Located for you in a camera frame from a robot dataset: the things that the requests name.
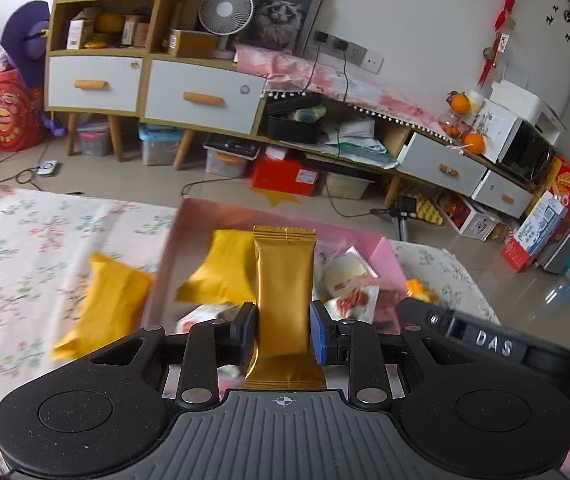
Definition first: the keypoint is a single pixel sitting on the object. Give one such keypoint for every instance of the white foam box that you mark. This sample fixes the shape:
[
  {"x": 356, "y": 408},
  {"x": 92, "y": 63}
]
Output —
[{"x": 525, "y": 102}]

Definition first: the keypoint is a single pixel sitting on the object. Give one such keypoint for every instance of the yellow gold snack packet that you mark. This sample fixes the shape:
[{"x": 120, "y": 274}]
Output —
[{"x": 105, "y": 305}]

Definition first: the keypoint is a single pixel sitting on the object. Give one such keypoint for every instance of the white pink snack packet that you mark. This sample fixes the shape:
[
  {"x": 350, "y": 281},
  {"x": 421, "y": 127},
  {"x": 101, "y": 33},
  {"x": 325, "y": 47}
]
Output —
[{"x": 205, "y": 316}]

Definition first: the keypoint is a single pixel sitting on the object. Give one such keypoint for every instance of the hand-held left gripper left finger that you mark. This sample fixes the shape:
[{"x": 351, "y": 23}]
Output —
[{"x": 249, "y": 335}]

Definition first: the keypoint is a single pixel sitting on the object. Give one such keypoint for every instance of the red yellow carton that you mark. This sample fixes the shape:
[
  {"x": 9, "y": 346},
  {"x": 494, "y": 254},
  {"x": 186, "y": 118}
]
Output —
[{"x": 562, "y": 180}]

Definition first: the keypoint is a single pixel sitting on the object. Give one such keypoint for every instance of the pink cloth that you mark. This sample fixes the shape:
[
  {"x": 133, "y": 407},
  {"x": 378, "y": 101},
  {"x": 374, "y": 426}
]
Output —
[{"x": 315, "y": 72}]

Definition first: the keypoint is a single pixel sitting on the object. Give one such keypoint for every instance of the green blue fuzzy item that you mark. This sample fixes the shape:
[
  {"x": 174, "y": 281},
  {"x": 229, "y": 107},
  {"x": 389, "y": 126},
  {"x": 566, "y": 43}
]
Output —
[{"x": 307, "y": 113}]

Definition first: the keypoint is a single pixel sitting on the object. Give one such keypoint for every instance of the orange snack packet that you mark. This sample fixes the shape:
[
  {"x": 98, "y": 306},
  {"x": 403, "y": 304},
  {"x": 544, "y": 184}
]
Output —
[{"x": 419, "y": 288}]

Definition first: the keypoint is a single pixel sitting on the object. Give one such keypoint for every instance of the clear storage box orange contents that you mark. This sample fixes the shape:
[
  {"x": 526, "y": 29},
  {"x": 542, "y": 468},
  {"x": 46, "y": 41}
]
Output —
[{"x": 226, "y": 162}]

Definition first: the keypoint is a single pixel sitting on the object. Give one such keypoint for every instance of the pink cardboard box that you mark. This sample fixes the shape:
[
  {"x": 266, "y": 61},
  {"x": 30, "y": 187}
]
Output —
[{"x": 200, "y": 215}]

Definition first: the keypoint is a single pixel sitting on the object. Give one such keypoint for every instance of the red printed bag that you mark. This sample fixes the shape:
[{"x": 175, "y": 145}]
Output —
[{"x": 17, "y": 110}]

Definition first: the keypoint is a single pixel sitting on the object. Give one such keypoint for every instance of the yellow paper star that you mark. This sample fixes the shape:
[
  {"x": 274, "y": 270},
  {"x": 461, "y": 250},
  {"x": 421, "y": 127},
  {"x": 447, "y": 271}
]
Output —
[{"x": 280, "y": 197}]

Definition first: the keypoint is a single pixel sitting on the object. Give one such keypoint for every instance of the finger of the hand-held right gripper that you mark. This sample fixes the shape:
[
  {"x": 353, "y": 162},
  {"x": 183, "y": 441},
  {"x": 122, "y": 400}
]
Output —
[{"x": 422, "y": 316}]

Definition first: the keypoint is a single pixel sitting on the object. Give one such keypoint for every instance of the red hanging wall decoration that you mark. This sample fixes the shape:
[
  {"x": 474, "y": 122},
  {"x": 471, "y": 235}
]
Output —
[{"x": 507, "y": 5}]

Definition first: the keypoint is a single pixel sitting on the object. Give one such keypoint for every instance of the pile of papers and envelopes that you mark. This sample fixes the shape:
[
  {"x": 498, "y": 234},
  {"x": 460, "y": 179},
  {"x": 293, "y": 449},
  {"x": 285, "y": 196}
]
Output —
[{"x": 360, "y": 142}]

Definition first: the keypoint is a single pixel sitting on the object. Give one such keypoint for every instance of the framed cat picture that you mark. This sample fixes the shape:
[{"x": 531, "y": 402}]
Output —
[{"x": 282, "y": 10}]

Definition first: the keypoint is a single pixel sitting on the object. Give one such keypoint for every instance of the red box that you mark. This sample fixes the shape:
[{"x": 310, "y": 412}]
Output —
[{"x": 285, "y": 175}]

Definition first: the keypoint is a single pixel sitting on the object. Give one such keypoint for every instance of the wooden cabinet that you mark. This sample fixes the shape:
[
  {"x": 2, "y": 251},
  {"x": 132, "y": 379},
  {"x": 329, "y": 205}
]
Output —
[{"x": 167, "y": 0}]

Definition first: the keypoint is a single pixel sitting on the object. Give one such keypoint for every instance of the clear bag of oranges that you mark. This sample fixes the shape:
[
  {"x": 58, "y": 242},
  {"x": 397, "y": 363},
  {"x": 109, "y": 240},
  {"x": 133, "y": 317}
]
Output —
[{"x": 452, "y": 126}]

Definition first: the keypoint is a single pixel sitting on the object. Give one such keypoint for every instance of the white desk fan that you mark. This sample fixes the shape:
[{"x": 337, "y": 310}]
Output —
[{"x": 226, "y": 12}]

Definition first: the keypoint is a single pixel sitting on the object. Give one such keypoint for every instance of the white pale green snack packet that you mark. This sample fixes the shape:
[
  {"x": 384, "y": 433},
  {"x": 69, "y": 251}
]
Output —
[{"x": 342, "y": 270}]

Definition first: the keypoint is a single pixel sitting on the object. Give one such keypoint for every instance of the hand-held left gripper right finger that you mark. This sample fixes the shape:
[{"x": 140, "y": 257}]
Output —
[{"x": 319, "y": 335}]

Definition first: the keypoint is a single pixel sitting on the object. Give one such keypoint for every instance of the black tray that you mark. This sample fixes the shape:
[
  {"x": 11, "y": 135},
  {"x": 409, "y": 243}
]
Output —
[{"x": 290, "y": 130}]

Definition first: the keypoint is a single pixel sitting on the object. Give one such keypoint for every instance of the clear beige storage box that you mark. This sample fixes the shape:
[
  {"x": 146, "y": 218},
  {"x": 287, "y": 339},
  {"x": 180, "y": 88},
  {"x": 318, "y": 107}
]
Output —
[{"x": 347, "y": 186}]

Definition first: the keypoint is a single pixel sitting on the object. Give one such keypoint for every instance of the gold snack bar packet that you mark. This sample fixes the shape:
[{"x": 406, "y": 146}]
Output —
[{"x": 285, "y": 285}]

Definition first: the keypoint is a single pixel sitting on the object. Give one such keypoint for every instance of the black white microwave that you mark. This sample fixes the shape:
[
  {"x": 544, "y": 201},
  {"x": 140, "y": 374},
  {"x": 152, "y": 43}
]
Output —
[{"x": 515, "y": 142}]

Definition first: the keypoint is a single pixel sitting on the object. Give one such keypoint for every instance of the blue lid storage box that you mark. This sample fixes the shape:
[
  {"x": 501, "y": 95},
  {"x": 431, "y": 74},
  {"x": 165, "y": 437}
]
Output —
[{"x": 160, "y": 145}]

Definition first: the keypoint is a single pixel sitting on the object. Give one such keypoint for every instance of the yellow egg tray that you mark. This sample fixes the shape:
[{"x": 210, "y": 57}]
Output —
[{"x": 430, "y": 211}]

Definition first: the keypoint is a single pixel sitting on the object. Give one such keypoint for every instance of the wall socket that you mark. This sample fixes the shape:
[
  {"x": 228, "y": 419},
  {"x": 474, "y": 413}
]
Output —
[
  {"x": 330, "y": 41},
  {"x": 374, "y": 62},
  {"x": 356, "y": 54}
]

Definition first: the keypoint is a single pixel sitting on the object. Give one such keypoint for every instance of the white fruit box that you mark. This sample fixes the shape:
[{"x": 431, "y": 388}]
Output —
[{"x": 470, "y": 217}]

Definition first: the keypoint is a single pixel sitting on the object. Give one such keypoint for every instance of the yellow round tin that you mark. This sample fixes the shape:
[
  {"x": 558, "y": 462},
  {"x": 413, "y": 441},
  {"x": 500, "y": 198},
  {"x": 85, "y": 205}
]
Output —
[{"x": 110, "y": 23}]

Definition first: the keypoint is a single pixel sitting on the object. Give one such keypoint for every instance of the white floor power strip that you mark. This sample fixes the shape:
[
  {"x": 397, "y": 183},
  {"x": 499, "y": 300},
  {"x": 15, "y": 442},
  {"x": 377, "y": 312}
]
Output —
[{"x": 48, "y": 168}]

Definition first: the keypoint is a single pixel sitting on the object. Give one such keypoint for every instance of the small white carton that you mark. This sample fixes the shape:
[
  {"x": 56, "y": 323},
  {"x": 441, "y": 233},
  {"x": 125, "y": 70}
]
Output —
[{"x": 76, "y": 34}]

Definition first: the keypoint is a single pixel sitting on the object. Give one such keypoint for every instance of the brown cardboard box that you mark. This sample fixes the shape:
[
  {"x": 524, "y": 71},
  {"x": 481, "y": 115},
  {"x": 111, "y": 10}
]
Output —
[{"x": 192, "y": 43}]

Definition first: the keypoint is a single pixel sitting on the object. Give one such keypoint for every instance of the blue white carton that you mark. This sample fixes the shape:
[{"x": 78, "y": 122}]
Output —
[{"x": 535, "y": 232}]

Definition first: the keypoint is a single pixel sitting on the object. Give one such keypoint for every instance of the white red printed snack packet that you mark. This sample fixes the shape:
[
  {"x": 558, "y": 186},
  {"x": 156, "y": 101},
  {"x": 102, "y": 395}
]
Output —
[{"x": 352, "y": 304}]

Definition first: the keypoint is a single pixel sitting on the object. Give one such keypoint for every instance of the orange fruit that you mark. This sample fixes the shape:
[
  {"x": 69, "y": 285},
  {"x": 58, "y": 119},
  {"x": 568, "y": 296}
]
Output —
[
  {"x": 475, "y": 143},
  {"x": 459, "y": 102}
]

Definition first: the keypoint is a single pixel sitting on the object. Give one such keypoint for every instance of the purple plush toy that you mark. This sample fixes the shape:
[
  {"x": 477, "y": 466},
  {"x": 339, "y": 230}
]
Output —
[{"x": 25, "y": 40}]

